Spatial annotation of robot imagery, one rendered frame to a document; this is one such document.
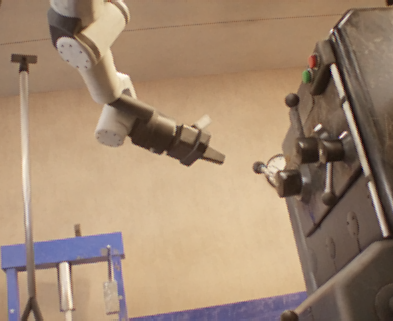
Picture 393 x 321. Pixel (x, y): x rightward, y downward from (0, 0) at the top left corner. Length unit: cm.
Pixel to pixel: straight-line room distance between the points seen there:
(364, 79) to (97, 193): 359
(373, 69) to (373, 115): 11
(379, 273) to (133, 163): 375
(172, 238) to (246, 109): 135
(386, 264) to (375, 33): 48
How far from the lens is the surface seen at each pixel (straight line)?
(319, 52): 117
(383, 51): 117
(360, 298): 96
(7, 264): 388
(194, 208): 445
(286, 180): 136
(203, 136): 118
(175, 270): 428
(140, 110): 115
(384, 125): 107
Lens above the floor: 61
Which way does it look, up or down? 25 degrees up
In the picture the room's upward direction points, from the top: 10 degrees counter-clockwise
